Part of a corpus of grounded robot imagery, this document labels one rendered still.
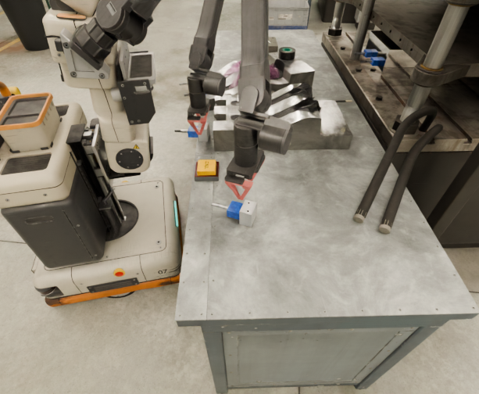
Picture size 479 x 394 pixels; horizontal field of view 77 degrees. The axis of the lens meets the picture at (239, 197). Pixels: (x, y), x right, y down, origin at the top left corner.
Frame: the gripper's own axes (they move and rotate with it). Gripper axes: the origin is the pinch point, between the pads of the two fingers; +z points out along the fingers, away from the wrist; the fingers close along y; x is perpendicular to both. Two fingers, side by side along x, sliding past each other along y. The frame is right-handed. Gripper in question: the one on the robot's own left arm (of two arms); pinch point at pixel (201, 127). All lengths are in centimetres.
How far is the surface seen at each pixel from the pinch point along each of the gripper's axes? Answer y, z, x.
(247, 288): -62, 5, -21
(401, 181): -28, 0, -65
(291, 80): 34.8, -3.7, -35.4
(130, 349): -53, 85, 33
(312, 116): -5.0, -8.5, -39.8
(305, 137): -5.5, -0.6, -38.5
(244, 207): -40.9, -0.2, -18.6
